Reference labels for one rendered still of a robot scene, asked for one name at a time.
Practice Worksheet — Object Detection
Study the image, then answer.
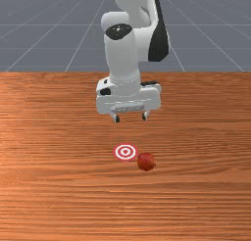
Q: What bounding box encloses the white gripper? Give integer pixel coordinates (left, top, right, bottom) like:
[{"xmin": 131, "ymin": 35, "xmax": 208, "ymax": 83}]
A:
[{"xmin": 95, "ymin": 76, "xmax": 163, "ymax": 123}]

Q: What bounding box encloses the red apple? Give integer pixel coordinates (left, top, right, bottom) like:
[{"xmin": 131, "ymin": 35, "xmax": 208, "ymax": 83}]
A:
[{"xmin": 136, "ymin": 152, "xmax": 157, "ymax": 172}]

